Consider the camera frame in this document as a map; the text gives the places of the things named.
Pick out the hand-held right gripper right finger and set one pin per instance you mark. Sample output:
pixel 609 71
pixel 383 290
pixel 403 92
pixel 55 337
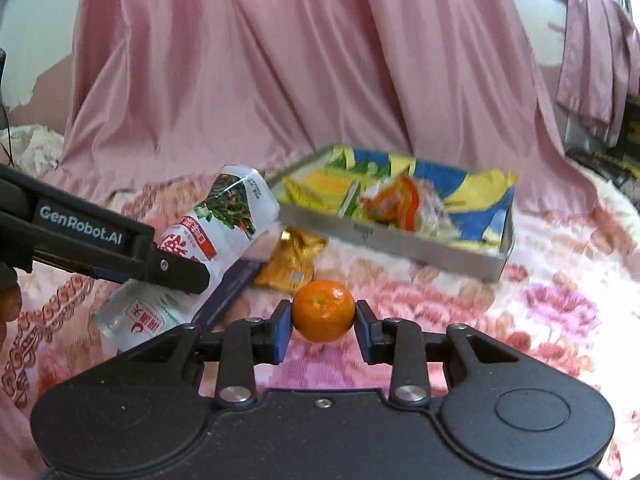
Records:
pixel 366 332

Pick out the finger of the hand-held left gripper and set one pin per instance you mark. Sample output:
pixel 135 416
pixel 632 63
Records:
pixel 100 232

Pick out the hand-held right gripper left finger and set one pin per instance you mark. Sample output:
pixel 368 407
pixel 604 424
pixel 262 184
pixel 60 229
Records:
pixel 280 332

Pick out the orange mandarin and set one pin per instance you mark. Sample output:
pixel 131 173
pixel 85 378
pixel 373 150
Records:
pixel 324 310

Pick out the grey metal tray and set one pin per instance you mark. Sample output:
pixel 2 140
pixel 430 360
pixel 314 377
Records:
pixel 425 251

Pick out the white green snack packet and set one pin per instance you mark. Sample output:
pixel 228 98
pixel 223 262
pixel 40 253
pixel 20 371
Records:
pixel 225 210

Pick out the orange snack packet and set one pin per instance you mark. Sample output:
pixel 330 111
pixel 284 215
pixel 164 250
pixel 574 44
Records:
pixel 395 205

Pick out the clear nut bar packet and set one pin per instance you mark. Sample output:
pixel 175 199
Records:
pixel 432 205

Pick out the yellow snack packet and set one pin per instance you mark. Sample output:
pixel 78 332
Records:
pixel 320 190

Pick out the person's left hand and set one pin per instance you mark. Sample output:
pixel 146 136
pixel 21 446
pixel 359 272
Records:
pixel 9 305

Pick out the dark blue flat box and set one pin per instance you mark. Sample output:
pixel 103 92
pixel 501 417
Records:
pixel 230 290

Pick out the gold snack packet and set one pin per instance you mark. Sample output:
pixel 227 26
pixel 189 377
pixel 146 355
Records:
pixel 290 265

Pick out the white lace cloth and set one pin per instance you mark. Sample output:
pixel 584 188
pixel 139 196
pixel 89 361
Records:
pixel 40 150

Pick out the floral bed sheet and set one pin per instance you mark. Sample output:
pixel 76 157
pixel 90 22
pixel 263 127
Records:
pixel 525 320

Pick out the colourful cartoon paper liner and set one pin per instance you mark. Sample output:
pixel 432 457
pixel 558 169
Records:
pixel 480 210

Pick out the large pink curtain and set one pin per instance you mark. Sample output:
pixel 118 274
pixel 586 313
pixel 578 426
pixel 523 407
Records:
pixel 250 60

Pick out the small pink hanging curtain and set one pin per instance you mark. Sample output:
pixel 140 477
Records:
pixel 595 60

